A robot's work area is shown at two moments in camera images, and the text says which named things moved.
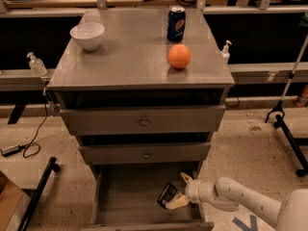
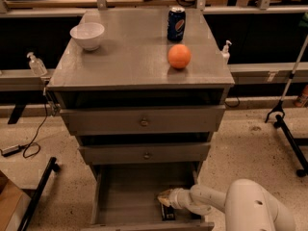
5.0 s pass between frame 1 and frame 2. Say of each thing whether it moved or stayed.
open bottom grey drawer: stayed
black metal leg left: stayed
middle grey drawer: stayed
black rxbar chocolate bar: moved
